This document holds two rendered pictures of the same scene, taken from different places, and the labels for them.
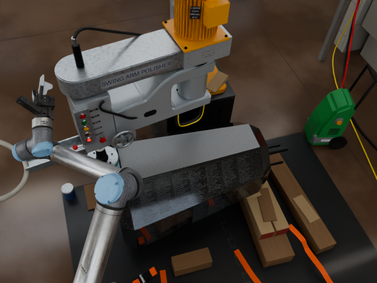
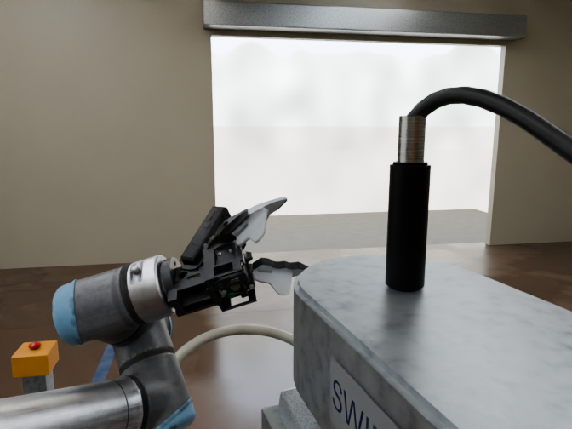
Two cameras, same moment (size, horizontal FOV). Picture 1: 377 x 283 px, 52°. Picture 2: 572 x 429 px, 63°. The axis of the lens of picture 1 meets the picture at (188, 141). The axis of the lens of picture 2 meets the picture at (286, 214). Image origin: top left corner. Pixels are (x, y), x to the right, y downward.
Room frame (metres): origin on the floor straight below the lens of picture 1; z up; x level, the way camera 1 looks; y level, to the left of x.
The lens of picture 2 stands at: (1.44, 0.09, 1.85)
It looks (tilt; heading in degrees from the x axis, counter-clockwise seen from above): 10 degrees down; 102
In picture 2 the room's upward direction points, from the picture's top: straight up
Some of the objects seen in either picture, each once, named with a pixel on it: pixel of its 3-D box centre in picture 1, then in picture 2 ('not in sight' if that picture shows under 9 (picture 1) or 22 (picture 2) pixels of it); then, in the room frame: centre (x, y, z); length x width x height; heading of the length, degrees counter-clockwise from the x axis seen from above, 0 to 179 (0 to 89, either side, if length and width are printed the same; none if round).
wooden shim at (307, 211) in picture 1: (306, 208); not in sight; (1.60, -1.03, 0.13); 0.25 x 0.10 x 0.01; 29
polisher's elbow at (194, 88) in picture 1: (192, 78); not in sight; (1.80, 0.01, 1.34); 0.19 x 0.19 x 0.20
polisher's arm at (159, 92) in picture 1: (154, 97); not in sight; (1.65, 0.23, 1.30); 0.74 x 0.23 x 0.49; 121
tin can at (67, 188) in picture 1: (68, 191); not in sight; (1.63, 1.00, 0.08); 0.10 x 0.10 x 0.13
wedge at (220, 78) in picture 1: (216, 81); not in sight; (2.36, -0.20, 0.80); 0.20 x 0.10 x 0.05; 149
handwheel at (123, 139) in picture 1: (120, 135); not in sight; (1.42, 0.41, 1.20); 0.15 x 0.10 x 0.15; 121
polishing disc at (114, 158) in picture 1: (102, 158); not in sight; (1.46, 0.57, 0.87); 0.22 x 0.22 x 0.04
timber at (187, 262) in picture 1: (191, 261); not in sight; (1.09, -0.09, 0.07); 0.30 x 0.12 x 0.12; 109
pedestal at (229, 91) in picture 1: (188, 106); not in sight; (2.45, 0.02, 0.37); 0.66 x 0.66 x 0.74; 21
